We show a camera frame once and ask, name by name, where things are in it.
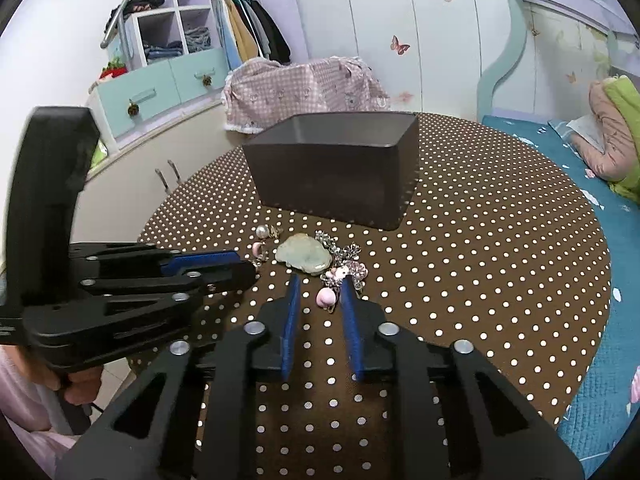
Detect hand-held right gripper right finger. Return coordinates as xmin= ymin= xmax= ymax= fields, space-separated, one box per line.
xmin=340 ymin=277 xmax=586 ymax=480

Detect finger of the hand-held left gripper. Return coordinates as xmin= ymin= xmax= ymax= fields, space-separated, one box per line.
xmin=22 ymin=261 xmax=258 ymax=373
xmin=70 ymin=242 xmax=241 ymax=286

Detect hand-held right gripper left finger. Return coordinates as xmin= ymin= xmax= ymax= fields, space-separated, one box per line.
xmin=55 ymin=274 xmax=303 ymax=480

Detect pink bead jewelry cluster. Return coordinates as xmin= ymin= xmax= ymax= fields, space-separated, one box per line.
xmin=319 ymin=260 xmax=370 ymax=312

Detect pale green jade pendant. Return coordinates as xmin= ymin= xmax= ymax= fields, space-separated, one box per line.
xmin=275 ymin=233 xmax=332 ymax=276

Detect dark grey rectangular box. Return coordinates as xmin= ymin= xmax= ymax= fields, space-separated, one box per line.
xmin=242 ymin=111 xmax=420 ymax=232

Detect person's left hand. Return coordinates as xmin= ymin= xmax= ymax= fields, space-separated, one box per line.
xmin=22 ymin=347 xmax=104 ymax=407

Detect white low cabinet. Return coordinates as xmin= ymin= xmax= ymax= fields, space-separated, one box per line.
xmin=72 ymin=95 xmax=251 ymax=271

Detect wide teal drawer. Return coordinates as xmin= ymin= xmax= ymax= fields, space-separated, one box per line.
xmin=97 ymin=72 xmax=173 ymax=138

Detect red basket with greenery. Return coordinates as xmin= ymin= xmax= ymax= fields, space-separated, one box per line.
xmin=99 ymin=57 xmax=126 ymax=81

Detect round polka-dot table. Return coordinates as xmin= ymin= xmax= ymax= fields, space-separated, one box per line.
xmin=127 ymin=110 xmax=613 ymax=480

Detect folded blue jeans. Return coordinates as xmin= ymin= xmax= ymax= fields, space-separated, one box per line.
xmin=145 ymin=40 xmax=183 ymax=63

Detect narrow teal drawer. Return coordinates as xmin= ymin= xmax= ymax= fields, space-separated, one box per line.
xmin=168 ymin=49 xmax=231 ymax=106

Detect pink checked cover cloth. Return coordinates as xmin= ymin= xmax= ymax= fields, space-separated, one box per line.
xmin=222 ymin=56 xmax=392 ymax=136

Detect dark clothes pile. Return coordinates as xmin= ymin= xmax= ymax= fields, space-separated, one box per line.
xmin=105 ymin=0 xmax=166 ymax=28

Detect folded pale jeans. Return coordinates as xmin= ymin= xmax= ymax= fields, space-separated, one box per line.
xmin=184 ymin=26 xmax=212 ymax=52

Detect light blue hanging garment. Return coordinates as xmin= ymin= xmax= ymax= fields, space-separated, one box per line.
xmin=212 ymin=0 xmax=243 ymax=71

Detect mustard yellow hanging garment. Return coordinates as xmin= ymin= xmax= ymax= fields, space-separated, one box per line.
xmin=225 ymin=0 xmax=263 ymax=63

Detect black hanging jacket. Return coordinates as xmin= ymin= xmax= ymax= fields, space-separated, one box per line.
xmin=247 ymin=0 xmax=292 ymax=65

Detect teal printed mattress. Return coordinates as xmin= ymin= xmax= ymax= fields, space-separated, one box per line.
xmin=481 ymin=114 xmax=640 ymax=480

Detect white wardrobe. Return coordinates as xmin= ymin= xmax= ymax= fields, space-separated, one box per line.
xmin=285 ymin=0 xmax=521 ymax=116

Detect white pillow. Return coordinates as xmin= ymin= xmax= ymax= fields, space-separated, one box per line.
xmin=547 ymin=115 xmax=608 ymax=153

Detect pink quilt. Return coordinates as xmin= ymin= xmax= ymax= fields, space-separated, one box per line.
xmin=570 ymin=80 xmax=633 ymax=183

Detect silver crystal chain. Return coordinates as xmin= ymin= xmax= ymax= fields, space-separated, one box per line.
xmin=315 ymin=230 xmax=362 ymax=264

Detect curved metal rail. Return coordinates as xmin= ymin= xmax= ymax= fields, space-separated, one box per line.
xmin=100 ymin=0 xmax=168 ymax=50

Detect teal bunk bed frame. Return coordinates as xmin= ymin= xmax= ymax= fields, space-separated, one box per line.
xmin=475 ymin=0 xmax=640 ymax=121

